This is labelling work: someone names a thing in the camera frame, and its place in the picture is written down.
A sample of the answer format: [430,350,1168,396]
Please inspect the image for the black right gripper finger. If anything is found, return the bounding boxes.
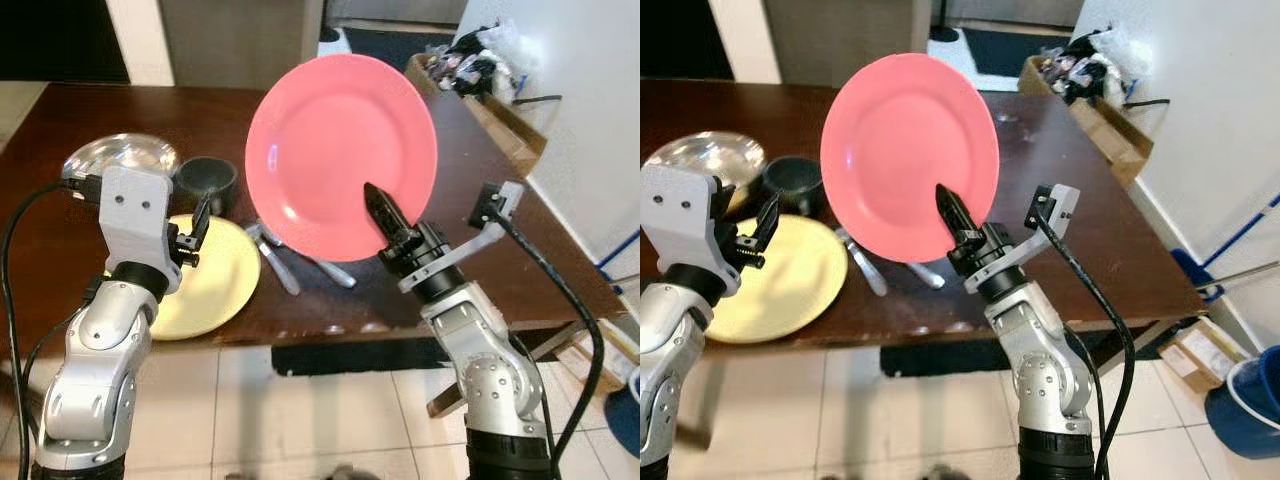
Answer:
[936,186,979,249]
[363,183,413,249]

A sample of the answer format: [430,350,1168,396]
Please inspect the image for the pink plate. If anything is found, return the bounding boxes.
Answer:
[245,53,439,263]
[820,53,1000,265]

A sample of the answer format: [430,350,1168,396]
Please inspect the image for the dark green cup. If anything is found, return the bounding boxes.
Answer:
[762,156,827,219]
[175,157,239,217]

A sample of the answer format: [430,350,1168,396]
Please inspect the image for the yellow plate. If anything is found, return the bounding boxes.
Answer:
[705,214,850,345]
[105,214,262,341]

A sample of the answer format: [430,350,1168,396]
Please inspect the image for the metal cutlery piece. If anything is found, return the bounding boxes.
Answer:
[904,260,947,291]
[262,225,357,290]
[247,222,301,297]
[836,227,889,298]

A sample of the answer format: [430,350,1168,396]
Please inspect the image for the shiny metal bowl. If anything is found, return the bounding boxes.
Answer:
[62,133,179,197]
[645,131,767,216]

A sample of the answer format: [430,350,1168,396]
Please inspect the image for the black floor mat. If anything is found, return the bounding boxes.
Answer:
[272,338,471,377]
[880,340,1013,379]

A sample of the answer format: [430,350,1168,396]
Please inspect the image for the dark wooden table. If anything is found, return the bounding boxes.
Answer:
[0,82,627,417]
[640,78,1209,373]

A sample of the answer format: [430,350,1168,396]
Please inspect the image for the long cardboard box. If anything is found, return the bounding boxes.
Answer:
[1020,55,1154,189]
[408,50,548,179]

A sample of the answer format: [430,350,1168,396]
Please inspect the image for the dark door mat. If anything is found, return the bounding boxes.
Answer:
[962,27,1077,79]
[345,27,457,73]

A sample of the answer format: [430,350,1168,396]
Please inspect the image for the black and white bags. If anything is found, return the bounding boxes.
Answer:
[428,20,543,103]
[1048,24,1153,107]

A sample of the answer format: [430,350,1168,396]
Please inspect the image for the small cardboard box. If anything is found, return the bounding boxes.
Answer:
[555,318,641,397]
[1160,318,1247,393]

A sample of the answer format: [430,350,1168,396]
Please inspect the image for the blue bucket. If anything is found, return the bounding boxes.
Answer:
[1204,345,1280,461]
[604,370,641,457]

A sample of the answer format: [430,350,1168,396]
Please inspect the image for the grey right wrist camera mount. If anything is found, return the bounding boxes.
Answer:
[965,184,1081,294]
[398,182,524,294]

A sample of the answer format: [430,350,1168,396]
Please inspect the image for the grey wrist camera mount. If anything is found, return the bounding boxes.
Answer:
[965,184,1081,294]
[98,166,181,276]
[640,164,723,276]
[398,182,524,294]

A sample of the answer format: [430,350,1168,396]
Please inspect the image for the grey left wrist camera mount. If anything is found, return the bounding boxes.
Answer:
[98,166,181,276]
[640,164,723,276]

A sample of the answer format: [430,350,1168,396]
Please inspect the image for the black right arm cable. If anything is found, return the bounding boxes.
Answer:
[497,215,607,480]
[1040,218,1139,480]

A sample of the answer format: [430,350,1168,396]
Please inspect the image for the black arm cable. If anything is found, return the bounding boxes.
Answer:
[1040,218,1139,480]
[497,215,607,480]
[0,177,101,480]

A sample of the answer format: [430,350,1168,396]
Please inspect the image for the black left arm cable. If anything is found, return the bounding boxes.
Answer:
[0,177,101,480]

